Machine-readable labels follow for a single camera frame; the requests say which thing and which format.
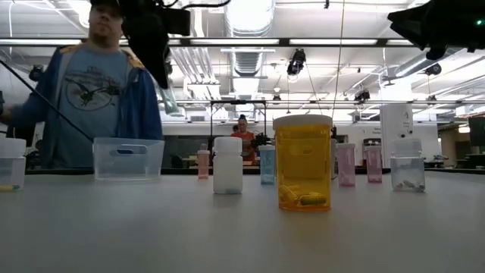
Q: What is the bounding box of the black diagonal frame strut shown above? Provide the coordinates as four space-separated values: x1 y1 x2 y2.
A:
0 59 95 143

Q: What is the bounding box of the thin hanging cable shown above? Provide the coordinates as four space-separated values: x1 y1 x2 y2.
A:
331 0 346 119

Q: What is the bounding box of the black overhead frame bar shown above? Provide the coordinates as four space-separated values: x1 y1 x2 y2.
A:
0 37 418 48

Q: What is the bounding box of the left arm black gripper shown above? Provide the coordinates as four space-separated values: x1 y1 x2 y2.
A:
120 0 171 90

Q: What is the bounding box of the clear bottle with grey capsules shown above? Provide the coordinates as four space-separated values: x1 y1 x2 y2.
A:
390 138 427 193

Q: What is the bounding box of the dark computer monitor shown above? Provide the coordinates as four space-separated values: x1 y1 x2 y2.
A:
468 116 485 147

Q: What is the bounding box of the blue pill bottle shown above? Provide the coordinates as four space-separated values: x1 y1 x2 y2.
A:
259 145 277 186

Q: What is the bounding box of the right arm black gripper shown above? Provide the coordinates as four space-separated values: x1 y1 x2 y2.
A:
388 0 485 61

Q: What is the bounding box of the person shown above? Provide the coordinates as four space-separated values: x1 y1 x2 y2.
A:
230 114 257 165
0 0 164 170

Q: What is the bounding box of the clear bottle with yellow pills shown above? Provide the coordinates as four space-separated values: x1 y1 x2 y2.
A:
0 137 27 192

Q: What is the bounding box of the salmon pill bottle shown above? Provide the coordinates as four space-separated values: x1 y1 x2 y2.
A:
196 149 211 180

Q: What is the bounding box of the pink pill bottle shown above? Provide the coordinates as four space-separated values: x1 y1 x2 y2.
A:
365 146 383 184
336 143 357 187

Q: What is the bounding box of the white opaque pill bottle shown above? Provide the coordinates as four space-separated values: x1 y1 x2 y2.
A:
212 136 244 196

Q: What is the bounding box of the large orange pill bottle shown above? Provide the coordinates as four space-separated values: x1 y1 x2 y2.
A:
272 114 333 212

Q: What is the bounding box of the clear plastic bin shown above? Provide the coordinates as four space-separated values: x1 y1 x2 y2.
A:
92 136 166 181

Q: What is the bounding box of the white pillar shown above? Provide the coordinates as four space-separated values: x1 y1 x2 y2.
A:
380 102 415 168

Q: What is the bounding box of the silver ceiling air duct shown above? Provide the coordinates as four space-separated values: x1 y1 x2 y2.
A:
224 0 277 77

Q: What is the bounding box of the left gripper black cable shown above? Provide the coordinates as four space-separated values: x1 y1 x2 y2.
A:
157 0 232 11

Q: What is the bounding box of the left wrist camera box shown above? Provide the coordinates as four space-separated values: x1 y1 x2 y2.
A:
168 8 192 37

